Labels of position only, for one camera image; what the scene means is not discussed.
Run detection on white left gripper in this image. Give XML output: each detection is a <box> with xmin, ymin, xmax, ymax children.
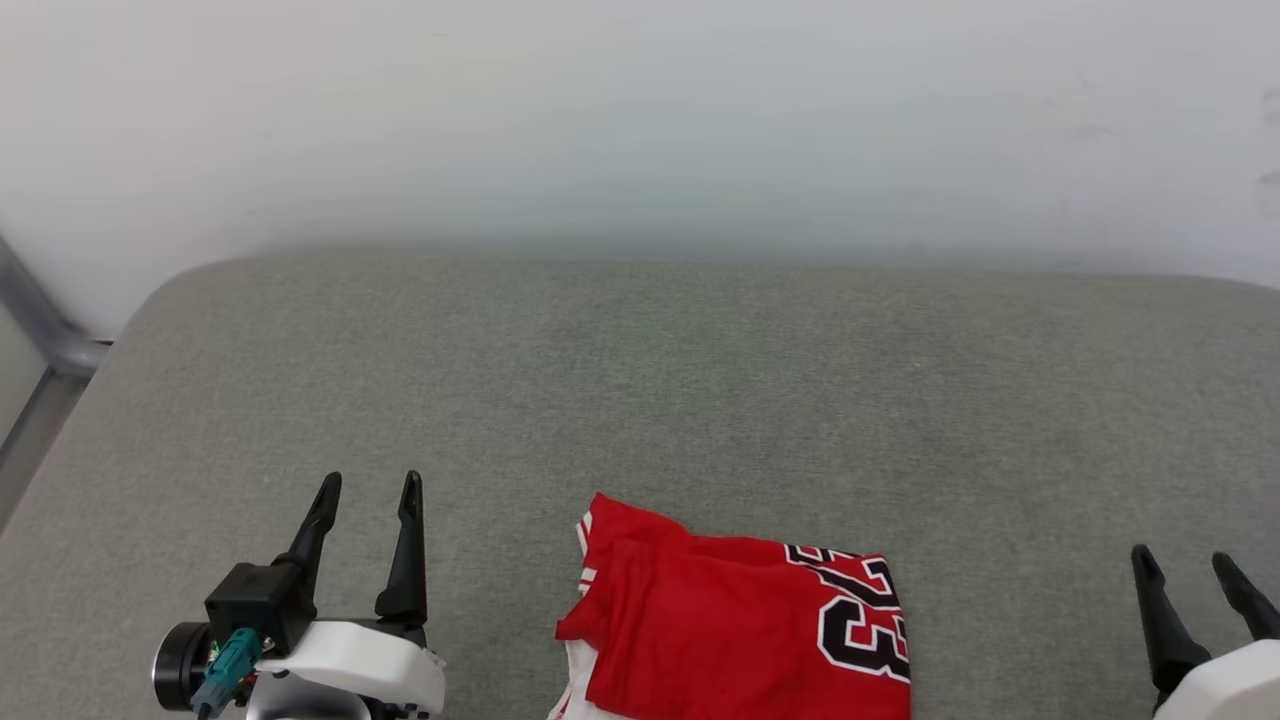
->
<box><xmin>245</xmin><ymin>470</ymin><xmax>446</xmax><ymax>720</ymax></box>

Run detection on red white basketball jersey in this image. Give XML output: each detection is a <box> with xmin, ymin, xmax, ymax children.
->
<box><xmin>548</xmin><ymin>492</ymin><xmax>913</xmax><ymax>720</ymax></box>

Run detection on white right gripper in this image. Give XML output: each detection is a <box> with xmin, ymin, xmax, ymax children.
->
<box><xmin>1132</xmin><ymin>545</ymin><xmax>1280</xmax><ymax>720</ymax></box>

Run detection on grey metal pole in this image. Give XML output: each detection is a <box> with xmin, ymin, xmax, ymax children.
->
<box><xmin>0</xmin><ymin>235</ymin><xmax>113</xmax><ymax>526</ymax></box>

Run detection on teal cable connector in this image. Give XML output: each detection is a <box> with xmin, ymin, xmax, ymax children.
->
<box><xmin>192</xmin><ymin>628</ymin><xmax>263</xmax><ymax>719</ymax></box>

